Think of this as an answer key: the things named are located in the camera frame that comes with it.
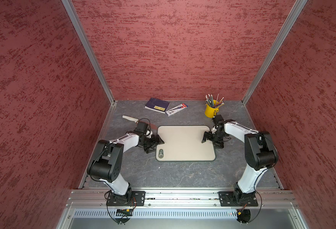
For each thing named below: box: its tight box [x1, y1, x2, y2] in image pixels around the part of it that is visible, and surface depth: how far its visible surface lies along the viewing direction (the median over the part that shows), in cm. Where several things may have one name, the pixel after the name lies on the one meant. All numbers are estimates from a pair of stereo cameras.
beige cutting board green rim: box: [155, 125, 216, 162], surface depth 93 cm
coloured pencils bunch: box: [205, 93, 226, 108], surface depth 108 cm
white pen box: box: [165, 103, 189, 117], surface depth 116 cm
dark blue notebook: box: [144, 97, 171, 115], surface depth 120 cm
